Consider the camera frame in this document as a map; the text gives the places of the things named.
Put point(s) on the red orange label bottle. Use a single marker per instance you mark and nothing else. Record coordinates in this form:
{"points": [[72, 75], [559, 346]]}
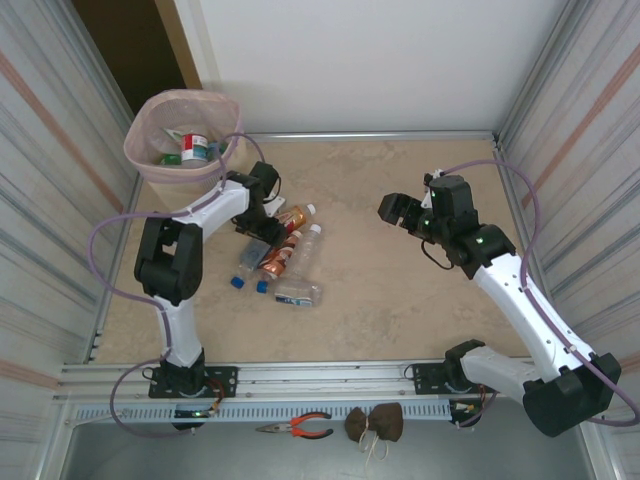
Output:
{"points": [[297, 216]]}

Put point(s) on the green bottle yellow cap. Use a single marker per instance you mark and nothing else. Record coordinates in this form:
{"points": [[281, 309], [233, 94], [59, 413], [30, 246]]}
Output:
{"points": [[216, 148], [171, 159]]}

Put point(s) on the red label bottle red cap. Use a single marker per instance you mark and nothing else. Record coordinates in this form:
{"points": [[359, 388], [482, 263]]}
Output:
{"points": [[194, 147]]}

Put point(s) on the crushed grey bottle blue cap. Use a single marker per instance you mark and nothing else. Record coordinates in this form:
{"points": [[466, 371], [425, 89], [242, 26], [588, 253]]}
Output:
{"points": [[252, 255]]}

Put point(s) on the clear bottle white cap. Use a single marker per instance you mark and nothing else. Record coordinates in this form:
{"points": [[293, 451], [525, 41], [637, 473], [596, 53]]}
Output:
{"points": [[307, 247]]}

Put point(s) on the brown orange label bottle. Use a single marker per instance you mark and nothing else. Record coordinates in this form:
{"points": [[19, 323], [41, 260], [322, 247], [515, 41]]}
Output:
{"points": [[275, 262]]}

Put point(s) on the clear bottle blue white label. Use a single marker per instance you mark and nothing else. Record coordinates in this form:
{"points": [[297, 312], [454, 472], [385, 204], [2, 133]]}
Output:
{"points": [[297, 295]]}

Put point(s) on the pink mesh waste bin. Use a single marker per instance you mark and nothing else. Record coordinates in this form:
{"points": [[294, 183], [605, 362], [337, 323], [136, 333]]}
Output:
{"points": [[150, 115]]}

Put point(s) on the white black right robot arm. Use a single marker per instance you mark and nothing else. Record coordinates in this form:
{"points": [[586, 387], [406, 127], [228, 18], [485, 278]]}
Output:
{"points": [[525, 310]]}

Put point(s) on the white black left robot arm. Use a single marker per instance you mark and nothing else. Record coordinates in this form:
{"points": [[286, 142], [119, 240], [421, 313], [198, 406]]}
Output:
{"points": [[220, 202]]}

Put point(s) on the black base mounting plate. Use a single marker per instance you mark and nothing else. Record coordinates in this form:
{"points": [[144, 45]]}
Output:
{"points": [[227, 380], [425, 376]]}

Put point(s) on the brown cloth bundle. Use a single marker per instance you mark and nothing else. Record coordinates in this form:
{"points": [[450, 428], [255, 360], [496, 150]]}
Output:
{"points": [[385, 420]]}

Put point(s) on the brown wooden door frame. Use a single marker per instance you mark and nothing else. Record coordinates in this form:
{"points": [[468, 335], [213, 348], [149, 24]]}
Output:
{"points": [[179, 40]]}

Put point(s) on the wide aluminium mounting rail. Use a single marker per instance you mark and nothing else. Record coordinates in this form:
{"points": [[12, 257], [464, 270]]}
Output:
{"points": [[325, 375]]}

